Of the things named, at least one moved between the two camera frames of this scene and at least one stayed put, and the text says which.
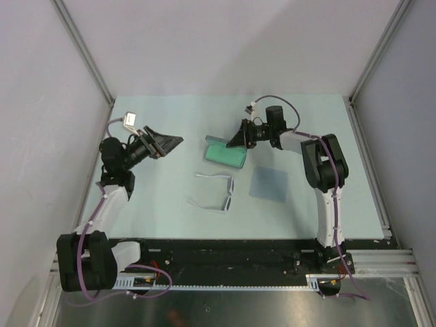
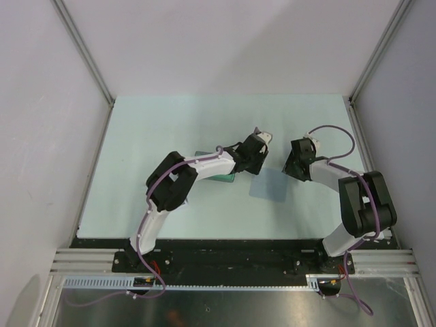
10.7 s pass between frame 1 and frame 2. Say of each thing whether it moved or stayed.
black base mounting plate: stayed
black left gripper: moved
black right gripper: moved
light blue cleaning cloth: stayed
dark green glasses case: moved
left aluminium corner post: stayed
